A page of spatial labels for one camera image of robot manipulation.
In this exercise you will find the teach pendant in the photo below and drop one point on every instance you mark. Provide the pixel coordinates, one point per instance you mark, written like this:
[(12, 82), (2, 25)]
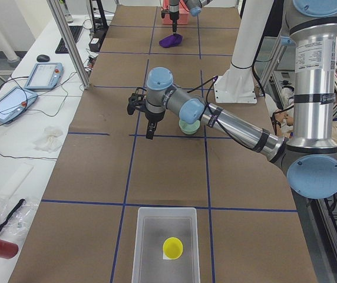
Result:
[(44, 76), (14, 103)]

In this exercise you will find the teach pendant far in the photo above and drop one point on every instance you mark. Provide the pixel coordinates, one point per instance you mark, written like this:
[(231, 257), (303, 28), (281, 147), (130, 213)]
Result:
[(44, 76)]

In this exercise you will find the purple microfiber cloth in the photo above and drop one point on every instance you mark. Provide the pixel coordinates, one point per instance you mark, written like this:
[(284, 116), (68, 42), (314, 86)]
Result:
[(171, 41)]

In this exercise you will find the clear plastic storage box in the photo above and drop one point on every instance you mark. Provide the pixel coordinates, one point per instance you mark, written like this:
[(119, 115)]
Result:
[(154, 226)]

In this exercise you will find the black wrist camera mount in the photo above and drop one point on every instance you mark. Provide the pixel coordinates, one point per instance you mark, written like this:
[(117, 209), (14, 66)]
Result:
[(136, 102)]

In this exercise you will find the black computer mouse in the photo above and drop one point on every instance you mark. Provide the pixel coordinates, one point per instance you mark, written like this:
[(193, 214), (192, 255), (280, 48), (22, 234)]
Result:
[(43, 58)]

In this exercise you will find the crumpled white tissue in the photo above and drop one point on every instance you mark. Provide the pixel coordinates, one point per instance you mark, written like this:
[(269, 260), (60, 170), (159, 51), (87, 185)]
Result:
[(50, 140)]

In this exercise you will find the aluminium frame post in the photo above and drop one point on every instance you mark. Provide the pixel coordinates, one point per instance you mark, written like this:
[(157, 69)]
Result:
[(70, 44)]

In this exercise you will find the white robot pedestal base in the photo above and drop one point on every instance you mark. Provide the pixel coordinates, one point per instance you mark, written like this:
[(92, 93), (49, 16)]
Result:
[(236, 85)]

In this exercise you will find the yellow paper cup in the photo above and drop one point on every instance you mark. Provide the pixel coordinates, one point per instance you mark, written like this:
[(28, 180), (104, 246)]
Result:
[(172, 248)]

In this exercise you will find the pink plastic tray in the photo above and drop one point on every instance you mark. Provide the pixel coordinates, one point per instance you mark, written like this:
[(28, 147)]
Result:
[(182, 18)]

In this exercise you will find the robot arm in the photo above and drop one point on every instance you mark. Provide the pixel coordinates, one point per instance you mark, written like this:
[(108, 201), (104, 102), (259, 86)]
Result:
[(309, 157), (193, 6)]

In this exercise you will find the mint green bowl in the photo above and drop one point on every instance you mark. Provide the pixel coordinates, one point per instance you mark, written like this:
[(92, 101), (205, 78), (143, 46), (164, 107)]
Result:
[(189, 129)]

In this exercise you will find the teach pendant near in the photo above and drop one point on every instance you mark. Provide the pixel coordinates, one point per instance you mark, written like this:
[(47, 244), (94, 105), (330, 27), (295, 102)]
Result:
[(14, 103)]

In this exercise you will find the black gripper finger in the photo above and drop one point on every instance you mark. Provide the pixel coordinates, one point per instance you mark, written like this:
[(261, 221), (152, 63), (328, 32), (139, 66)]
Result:
[(151, 128), (174, 26)]

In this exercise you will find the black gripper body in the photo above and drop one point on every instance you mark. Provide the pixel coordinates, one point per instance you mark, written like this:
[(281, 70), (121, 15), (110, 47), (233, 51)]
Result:
[(154, 117), (173, 15)]

